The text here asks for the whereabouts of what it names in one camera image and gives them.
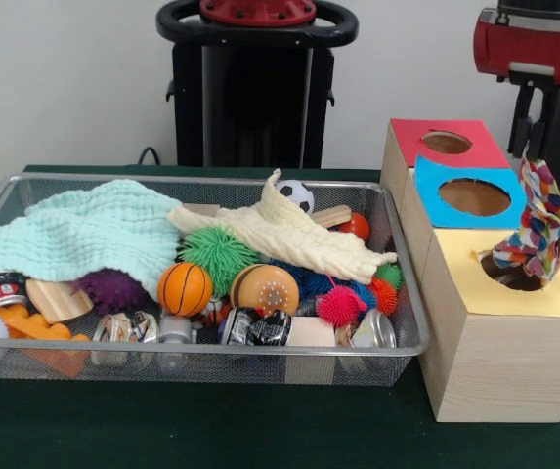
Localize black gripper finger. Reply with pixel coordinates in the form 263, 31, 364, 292
507, 78, 538, 153
528, 86, 560, 160

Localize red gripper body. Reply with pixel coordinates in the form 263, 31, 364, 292
472, 7, 560, 90

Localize colourful polka dot cloth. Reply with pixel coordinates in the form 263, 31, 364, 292
477, 146, 560, 289

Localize wooden box with three holes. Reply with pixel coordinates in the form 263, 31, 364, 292
380, 118, 560, 424

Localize shallow mesh bin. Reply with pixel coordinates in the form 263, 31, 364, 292
0, 173, 431, 387

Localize small toy soccer ball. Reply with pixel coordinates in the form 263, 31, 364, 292
275, 179, 316, 214

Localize crushed silver can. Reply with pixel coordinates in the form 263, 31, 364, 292
352, 308, 398, 349

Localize cream waffle cloth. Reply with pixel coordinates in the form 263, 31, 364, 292
167, 168, 398, 285

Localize hamburger toy ball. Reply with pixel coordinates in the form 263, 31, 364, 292
229, 263, 301, 317

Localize green spiky rubber ball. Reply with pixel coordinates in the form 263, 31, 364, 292
177, 225, 261, 284

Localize orange toy basketball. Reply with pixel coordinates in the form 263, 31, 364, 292
156, 262, 215, 318

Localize purple spiky rubber ball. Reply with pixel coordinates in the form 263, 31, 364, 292
71, 267, 150, 317

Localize mint green waffle cloth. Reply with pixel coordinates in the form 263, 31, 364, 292
0, 179, 183, 299

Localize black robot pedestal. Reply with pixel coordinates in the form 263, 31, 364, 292
155, 0, 360, 170

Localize black cable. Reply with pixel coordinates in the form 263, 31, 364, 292
137, 145, 164, 167

